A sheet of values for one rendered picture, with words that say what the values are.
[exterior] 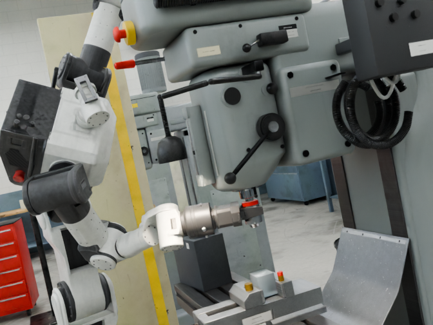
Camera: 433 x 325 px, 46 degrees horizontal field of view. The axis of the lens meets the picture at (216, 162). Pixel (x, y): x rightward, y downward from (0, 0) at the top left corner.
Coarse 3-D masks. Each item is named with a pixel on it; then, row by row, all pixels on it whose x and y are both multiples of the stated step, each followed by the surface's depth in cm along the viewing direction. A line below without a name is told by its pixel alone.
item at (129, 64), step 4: (128, 60) 139; (132, 60) 139; (140, 60) 141; (144, 60) 141; (148, 60) 141; (152, 60) 142; (156, 60) 142; (160, 60) 142; (164, 60) 143; (116, 64) 138; (120, 64) 138; (124, 64) 139; (128, 64) 139; (132, 64) 139; (136, 64) 140; (116, 68) 139; (120, 68) 139; (124, 68) 139
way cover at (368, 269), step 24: (360, 240) 158; (384, 240) 147; (408, 240) 138; (336, 264) 166; (360, 264) 155; (384, 264) 145; (336, 288) 160; (360, 288) 150; (384, 288) 142; (336, 312) 153; (360, 312) 145; (384, 312) 137
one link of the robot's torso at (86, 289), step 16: (48, 224) 169; (48, 240) 171; (64, 240) 174; (64, 256) 169; (80, 256) 177; (64, 272) 172; (80, 272) 172; (96, 272) 175; (64, 288) 171; (80, 288) 171; (96, 288) 174; (80, 304) 170; (96, 304) 174
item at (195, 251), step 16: (192, 240) 184; (208, 240) 184; (176, 256) 200; (192, 256) 185; (208, 256) 184; (224, 256) 187; (192, 272) 188; (208, 272) 183; (224, 272) 186; (208, 288) 183
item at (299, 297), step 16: (288, 288) 139; (304, 288) 144; (320, 288) 142; (224, 304) 144; (272, 304) 138; (288, 304) 140; (304, 304) 141; (320, 304) 142; (208, 320) 134; (224, 320) 134; (240, 320) 136; (256, 320) 137; (272, 320) 138; (288, 320) 138
